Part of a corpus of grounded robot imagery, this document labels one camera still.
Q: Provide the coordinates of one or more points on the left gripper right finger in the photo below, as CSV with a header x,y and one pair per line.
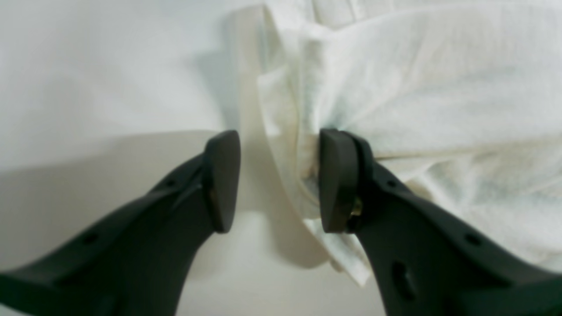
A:
x,y
426,261

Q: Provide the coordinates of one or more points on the white printed t-shirt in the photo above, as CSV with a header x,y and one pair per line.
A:
x,y
460,99

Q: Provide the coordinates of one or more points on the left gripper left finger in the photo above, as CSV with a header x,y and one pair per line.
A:
x,y
135,260

